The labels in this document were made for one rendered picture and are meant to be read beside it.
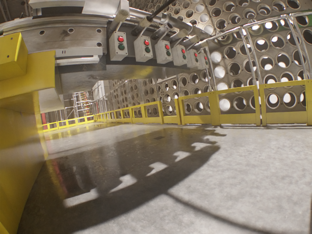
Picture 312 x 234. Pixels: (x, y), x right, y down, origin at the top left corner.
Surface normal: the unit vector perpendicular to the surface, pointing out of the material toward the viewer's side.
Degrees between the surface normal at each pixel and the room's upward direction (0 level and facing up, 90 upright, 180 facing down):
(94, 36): 90
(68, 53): 90
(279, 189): 0
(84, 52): 90
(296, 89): 90
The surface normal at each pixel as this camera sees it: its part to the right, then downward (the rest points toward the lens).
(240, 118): -0.78, 0.18
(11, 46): 0.61, -0.03
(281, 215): -0.15, -0.98
